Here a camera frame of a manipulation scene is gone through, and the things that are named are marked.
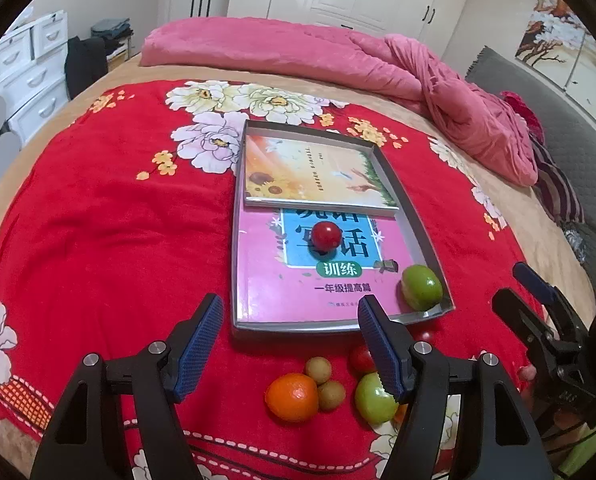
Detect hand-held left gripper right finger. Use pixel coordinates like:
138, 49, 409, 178
357, 295, 554, 480

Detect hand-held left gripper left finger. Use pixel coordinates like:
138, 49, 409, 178
30, 293, 225, 480

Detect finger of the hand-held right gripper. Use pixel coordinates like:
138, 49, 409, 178
512, 261, 589, 343
492, 287, 561, 363

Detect green apple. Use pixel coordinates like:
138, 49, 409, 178
400, 265, 443, 312
354, 372, 399, 425

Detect grey metal tray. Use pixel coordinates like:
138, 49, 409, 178
231, 119, 455, 336

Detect brown longan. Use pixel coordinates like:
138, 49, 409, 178
318, 380, 347, 411
305, 356, 333, 385

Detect striped cloth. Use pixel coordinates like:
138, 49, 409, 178
530, 140, 586, 226

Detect pink cover book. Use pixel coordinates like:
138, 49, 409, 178
235, 205, 416, 323

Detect red round fruit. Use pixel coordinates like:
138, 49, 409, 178
311, 221, 342, 252

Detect red floral blanket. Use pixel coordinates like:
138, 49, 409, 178
0, 79, 596, 480

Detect grey headboard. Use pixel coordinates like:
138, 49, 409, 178
465, 46, 596, 301

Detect dark red cloth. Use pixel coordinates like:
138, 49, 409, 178
500, 91, 546, 146

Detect sunflower cover book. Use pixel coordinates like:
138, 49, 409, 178
243, 135, 400, 217

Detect black jacket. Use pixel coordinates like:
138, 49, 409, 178
65, 36, 109, 101

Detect pink duvet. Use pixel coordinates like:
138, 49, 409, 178
140, 17, 539, 187

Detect white drawer cabinet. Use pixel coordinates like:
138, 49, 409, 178
0, 12, 71, 143

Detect folded clothes stack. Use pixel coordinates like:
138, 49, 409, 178
90, 19, 134, 53

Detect flower wall painting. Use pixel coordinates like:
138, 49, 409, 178
515, 0, 596, 106

